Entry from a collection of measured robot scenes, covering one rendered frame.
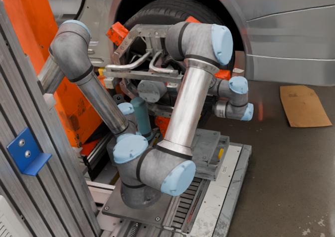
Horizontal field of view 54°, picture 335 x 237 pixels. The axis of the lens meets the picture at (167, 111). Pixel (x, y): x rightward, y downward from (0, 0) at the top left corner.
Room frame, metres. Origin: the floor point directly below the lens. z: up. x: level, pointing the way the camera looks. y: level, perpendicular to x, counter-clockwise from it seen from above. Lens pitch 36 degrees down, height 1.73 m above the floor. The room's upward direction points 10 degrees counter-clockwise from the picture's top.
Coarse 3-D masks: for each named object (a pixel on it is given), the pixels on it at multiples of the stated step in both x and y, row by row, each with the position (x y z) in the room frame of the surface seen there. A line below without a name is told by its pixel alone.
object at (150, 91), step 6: (156, 66) 1.54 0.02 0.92; (168, 66) 1.54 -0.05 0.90; (144, 84) 1.42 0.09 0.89; (150, 84) 1.40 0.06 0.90; (156, 84) 1.40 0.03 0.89; (162, 84) 1.42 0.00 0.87; (138, 90) 1.44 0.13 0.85; (144, 90) 1.42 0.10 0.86; (150, 90) 1.41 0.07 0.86; (156, 90) 1.39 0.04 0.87; (162, 90) 1.41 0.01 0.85; (144, 96) 1.43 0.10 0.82; (150, 96) 1.41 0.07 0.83; (156, 96) 1.39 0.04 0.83; (162, 96) 1.43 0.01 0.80
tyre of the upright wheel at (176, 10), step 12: (156, 0) 1.82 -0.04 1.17; (168, 0) 1.74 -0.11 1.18; (180, 0) 1.72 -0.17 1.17; (192, 0) 1.74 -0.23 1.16; (144, 12) 1.66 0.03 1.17; (156, 12) 1.62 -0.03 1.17; (168, 12) 1.59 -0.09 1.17; (180, 12) 1.58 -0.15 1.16; (192, 12) 1.61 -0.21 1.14; (204, 12) 1.65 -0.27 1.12; (132, 24) 1.69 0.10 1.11; (168, 24) 1.58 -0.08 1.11
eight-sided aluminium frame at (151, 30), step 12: (144, 24) 1.62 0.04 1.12; (156, 24) 1.59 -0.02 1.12; (132, 36) 1.59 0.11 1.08; (144, 36) 1.56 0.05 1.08; (120, 48) 1.64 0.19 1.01; (120, 60) 1.66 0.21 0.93; (120, 84) 1.67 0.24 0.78; (132, 84) 1.69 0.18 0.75; (132, 96) 1.64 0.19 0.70; (156, 108) 1.60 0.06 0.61; (168, 108) 1.58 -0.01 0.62
